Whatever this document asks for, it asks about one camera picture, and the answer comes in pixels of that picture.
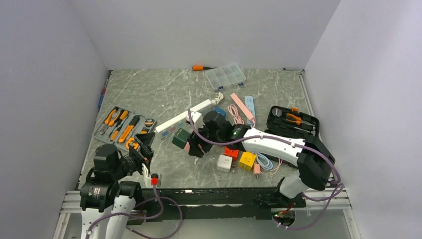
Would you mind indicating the black tool case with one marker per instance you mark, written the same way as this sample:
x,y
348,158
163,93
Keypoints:
x,y
291,123

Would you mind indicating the pink cube socket adapter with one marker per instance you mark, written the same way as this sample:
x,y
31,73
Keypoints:
x,y
256,170

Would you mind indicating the white power strip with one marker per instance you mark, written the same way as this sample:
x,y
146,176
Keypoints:
x,y
177,122

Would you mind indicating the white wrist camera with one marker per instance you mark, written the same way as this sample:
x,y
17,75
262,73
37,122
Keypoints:
x,y
151,179
197,119

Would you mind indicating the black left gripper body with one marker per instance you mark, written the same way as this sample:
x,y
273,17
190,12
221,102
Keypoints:
x,y
135,161

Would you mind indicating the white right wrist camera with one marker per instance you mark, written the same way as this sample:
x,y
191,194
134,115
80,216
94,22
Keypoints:
x,y
197,119

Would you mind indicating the clear plastic organizer box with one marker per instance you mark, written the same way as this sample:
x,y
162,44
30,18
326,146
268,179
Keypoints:
x,y
222,77

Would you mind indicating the orange tape measure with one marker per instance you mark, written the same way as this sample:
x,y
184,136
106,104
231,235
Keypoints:
x,y
132,143

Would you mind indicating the orange black pliers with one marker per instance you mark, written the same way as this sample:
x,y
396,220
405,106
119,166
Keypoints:
x,y
110,120

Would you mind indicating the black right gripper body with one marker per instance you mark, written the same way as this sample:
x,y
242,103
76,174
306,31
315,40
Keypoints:
x,y
195,139

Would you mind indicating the red cube socket adapter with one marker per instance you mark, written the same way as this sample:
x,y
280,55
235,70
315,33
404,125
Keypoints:
x,y
231,153

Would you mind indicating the white cube socket adapter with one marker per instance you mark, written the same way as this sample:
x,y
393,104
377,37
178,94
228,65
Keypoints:
x,y
224,163

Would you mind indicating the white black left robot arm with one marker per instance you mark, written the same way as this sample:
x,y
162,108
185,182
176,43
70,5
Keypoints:
x,y
107,200

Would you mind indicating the blue cube socket adapter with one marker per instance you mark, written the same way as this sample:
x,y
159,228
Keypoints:
x,y
220,111

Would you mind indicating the yellow cube socket adapter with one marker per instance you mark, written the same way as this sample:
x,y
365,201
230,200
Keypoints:
x,y
247,161

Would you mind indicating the orange black screwdriver in tray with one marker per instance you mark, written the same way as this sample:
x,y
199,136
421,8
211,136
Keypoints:
x,y
118,125

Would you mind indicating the blue red pen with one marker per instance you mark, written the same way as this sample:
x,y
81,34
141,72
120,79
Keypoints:
x,y
102,94

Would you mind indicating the black aluminium base frame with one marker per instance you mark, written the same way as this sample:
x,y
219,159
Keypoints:
x,y
223,203

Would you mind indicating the green cube socket adapter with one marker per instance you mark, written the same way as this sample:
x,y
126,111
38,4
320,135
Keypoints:
x,y
180,138

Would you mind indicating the pink power strip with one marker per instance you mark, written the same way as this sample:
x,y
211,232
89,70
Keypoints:
x,y
241,105

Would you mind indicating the light blue power strip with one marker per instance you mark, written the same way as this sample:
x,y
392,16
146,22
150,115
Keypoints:
x,y
249,103

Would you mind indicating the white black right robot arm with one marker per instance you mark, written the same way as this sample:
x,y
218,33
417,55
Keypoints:
x,y
314,162

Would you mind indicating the orange screwdriver at wall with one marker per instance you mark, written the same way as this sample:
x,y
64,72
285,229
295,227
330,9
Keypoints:
x,y
201,68

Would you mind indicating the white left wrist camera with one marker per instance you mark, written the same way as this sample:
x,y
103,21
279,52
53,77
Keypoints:
x,y
151,179

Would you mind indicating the grey plastic tool tray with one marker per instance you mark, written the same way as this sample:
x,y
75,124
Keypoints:
x,y
140,128

